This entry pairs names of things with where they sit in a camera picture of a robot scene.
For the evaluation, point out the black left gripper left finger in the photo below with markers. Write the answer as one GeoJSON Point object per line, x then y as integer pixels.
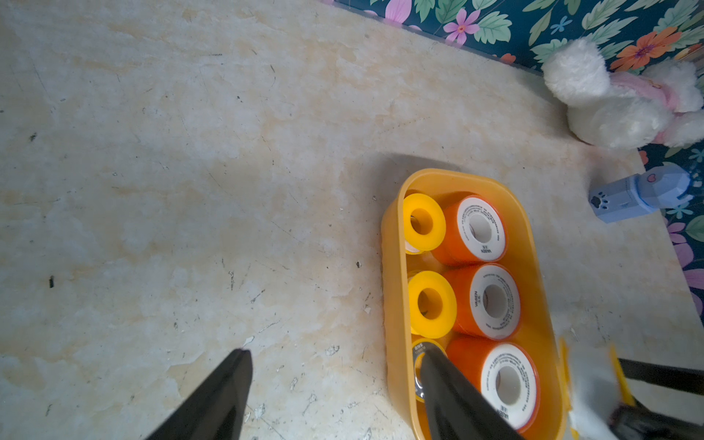
{"type": "Point", "coordinates": [216, 409]}

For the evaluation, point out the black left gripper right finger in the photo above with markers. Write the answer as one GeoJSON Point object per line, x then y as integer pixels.
{"type": "Point", "coordinates": [455, 409]}

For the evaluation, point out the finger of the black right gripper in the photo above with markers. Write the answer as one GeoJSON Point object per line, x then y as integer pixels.
{"type": "Point", "coordinates": [635, 423]}
{"type": "Point", "coordinates": [674, 378]}

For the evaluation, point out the orange white tape roll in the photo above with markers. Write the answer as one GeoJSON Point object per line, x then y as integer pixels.
{"type": "Point", "coordinates": [488, 299]}
{"type": "Point", "coordinates": [475, 233]}
{"type": "Point", "coordinates": [504, 375]}

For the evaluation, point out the yellow black tape roll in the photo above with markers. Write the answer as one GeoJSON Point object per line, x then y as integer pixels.
{"type": "Point", "coordinates": [420, 345]}

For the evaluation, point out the yellow plastic storage box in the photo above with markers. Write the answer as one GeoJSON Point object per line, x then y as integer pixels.
{"type": "Point", "coordinates": [535, 334]}

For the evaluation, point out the white plush toy pink shirt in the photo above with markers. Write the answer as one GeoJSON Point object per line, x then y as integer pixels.
{"type": "Point", "coordinates": [625, 111]}

